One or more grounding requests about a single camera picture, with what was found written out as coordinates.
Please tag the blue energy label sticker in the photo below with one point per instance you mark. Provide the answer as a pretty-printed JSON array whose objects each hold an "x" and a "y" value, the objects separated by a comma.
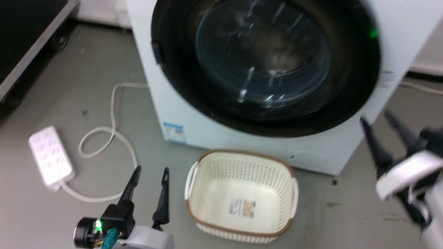
[{"x": 174, "y": 132}]

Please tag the paper label inside basket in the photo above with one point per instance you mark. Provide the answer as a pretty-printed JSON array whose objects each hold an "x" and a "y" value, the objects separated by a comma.
[{"x": 242, "y": 207}]

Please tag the round white filter cover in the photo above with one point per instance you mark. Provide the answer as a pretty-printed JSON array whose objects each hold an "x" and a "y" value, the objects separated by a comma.
[{"x": 309, "y": 159}]

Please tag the white front-load washing machine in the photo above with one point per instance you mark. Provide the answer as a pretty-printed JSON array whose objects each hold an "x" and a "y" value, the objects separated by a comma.
[{"x": 398, "y": 27}]

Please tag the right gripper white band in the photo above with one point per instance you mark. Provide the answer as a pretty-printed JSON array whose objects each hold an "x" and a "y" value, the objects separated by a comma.
[{"x": 410, "y": 171}]

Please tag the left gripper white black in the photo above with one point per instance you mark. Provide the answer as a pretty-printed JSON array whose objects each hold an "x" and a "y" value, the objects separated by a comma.
[{"x": 121, "y": 218}]

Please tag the grey text sticker on washer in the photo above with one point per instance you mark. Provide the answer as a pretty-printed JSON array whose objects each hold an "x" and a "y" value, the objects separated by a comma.
[{"x": 387, "y": 78}]

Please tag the round black glass washer door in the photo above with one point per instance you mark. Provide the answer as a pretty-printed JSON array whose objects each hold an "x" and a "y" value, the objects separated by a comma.
[{"x": 263, "y": 58}]

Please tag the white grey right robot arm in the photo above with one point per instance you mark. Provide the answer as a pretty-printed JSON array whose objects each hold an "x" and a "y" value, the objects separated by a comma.
[{"x": 434, "y": 214}]

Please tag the cream plastic laundry basket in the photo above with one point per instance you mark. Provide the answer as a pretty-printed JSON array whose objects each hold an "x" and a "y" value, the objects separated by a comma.
[{"x": 221, "y": 193}]

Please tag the black wheeled cart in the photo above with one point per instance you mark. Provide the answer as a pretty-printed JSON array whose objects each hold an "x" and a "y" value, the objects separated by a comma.
[{"x": 20, "y": 31}]

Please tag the black caster wheel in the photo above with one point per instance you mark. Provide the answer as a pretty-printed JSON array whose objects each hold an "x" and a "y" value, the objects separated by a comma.
[{"x": 60, "y": 39}]

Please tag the white power strip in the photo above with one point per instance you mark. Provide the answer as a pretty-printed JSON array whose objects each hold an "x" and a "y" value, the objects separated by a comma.
[{"x": 51, "y": 157}]

